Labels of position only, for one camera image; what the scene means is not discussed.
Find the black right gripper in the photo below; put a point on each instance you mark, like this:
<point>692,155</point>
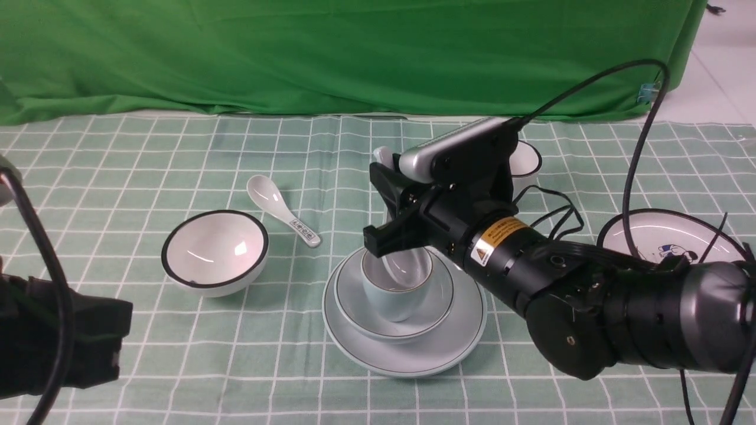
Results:
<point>470,222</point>

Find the pale blue cup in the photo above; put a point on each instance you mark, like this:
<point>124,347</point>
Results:
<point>393,305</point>

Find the pale blue bowl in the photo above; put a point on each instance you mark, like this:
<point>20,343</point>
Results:
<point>354,306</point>

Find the plain white spoon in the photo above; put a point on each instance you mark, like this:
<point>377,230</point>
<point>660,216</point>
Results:
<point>408,268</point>

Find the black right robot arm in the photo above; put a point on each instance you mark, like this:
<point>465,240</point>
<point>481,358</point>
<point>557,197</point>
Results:
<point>586,308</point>

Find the white cup black rim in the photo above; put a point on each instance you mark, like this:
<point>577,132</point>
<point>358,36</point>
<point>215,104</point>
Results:
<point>525,165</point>

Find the pale blue plate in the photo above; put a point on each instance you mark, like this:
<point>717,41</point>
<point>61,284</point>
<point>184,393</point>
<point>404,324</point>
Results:
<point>441,333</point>

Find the green checkered tablecloth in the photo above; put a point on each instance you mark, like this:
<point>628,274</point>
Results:
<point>110,189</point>

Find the white bowl black rim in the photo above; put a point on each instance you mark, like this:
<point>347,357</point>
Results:
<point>216,253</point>

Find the green backdrop cloth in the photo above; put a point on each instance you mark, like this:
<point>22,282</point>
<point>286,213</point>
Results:
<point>437,58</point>

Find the white plate with cartoon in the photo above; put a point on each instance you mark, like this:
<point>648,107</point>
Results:
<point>659,233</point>

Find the blue clip on backdrop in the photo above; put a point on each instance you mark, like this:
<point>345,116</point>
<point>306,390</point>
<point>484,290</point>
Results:
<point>648,93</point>

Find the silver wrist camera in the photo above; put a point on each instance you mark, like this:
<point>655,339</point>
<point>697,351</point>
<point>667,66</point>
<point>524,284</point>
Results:
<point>473,151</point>

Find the white spoon patterned handle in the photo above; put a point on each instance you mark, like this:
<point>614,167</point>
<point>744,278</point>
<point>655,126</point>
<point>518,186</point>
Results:
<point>267,196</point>

